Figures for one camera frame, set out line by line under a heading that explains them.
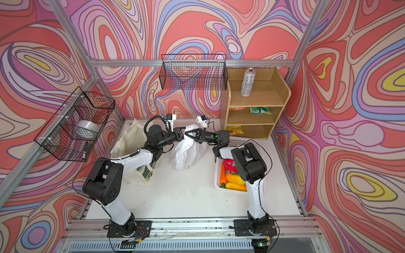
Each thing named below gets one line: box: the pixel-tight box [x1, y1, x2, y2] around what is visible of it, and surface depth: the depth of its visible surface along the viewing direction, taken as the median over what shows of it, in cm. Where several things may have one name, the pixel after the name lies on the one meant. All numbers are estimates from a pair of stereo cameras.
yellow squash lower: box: [225, 181, 248, 192], surface depth 84 cm
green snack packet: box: [249, 106, 272, 116], surface depth 101 cm
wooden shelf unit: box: [219, 67, 292, 141], surface depth 93 cm
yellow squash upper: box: [226, 173, 246, 186], surface depth 86 cm
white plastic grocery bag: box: [169, 123, 208, 172], surface depth 80 cm
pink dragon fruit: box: [223, 158, 239, 174], surface depth 88 cm
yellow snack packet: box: [225, 125, 245, 136], surface depth 110 cm
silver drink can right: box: [239, 67, 257, 97], surface depth 82 cm
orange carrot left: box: [219, 162, 227, 185], surface depth 90 cm
